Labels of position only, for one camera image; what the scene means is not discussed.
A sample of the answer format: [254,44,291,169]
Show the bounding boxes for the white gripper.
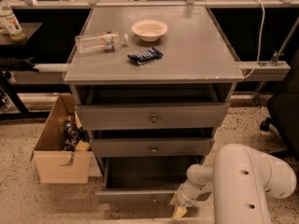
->
[170,184,202,220]

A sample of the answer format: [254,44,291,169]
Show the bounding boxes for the grey bottom drawer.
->
[95,156,203,203]

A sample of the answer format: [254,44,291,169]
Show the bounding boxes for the grey drawer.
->
[75,87,231,132]
[91,128,215,158]
[95,156,203,203]

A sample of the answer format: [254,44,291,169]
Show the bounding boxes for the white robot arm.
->
[171,144,297,224]

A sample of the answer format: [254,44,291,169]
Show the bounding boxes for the grey middle drawer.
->
[91,128,215,158]

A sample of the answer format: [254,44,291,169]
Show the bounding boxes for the grey top drawer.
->
[75,87,231,132]

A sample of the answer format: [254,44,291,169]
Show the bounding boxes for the grey drawer cabinet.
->
[63,6,246,175]

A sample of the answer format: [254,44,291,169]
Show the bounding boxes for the yellow sponge in box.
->
[75,140,90,151]

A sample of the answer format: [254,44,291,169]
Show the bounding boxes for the cans in cardboard box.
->
[64,115,90,151]

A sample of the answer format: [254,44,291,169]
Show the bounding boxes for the cardboard box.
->
[33,94,92,184]

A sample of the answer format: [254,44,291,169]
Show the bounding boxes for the black office chair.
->
[260,50,299,160]

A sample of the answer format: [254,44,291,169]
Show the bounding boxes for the dark blue snack packet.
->
[127,47,164,65]

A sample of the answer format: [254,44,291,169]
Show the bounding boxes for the clear plastic water bottle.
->
[75,32,129,53]

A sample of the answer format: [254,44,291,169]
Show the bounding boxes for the dark side table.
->
[0,22,48,120]

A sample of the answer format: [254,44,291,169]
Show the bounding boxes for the white spray bottle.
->
[0,0,26,42]

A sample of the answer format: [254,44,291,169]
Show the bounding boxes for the white cable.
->
[243,0,266,80]

